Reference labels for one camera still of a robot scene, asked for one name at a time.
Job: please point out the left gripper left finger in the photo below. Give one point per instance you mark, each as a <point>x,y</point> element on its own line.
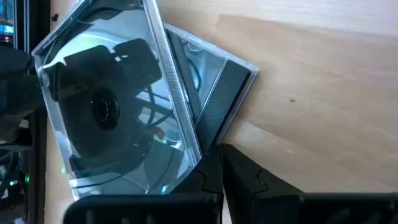
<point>186,208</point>

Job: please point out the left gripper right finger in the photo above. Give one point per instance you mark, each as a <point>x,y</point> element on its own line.
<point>264,205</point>

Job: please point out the clear CD jewel case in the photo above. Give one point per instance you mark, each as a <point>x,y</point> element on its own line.
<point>102,109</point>
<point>224,93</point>

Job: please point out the black metal table frame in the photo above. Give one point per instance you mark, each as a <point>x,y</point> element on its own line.
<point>38,186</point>

